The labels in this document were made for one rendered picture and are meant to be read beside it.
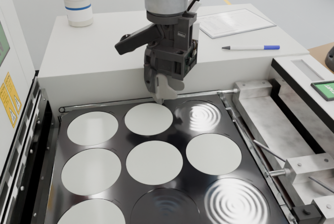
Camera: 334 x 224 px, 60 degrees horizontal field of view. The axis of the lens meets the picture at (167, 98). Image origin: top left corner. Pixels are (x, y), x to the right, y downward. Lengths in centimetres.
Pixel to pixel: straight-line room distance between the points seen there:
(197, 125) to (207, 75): 15
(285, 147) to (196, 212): 24
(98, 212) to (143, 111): 24
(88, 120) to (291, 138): 41
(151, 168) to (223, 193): 13
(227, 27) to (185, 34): 35
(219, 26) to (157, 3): 38
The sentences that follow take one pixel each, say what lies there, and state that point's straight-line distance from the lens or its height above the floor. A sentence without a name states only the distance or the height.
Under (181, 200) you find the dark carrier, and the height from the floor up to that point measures 90.
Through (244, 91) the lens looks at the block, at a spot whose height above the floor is 90.
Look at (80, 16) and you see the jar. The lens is 85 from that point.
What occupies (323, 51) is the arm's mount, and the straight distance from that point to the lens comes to 107.
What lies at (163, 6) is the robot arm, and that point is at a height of 113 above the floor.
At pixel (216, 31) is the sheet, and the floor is 97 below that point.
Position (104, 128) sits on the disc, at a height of 90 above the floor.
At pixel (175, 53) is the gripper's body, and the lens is 51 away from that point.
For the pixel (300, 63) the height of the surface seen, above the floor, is 96.
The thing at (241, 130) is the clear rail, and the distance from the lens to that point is 59.
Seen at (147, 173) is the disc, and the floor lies 90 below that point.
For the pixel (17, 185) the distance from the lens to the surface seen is 49.
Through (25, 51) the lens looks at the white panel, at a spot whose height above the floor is 103.
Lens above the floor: 129
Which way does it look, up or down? 37 degrees down
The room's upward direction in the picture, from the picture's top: straight up
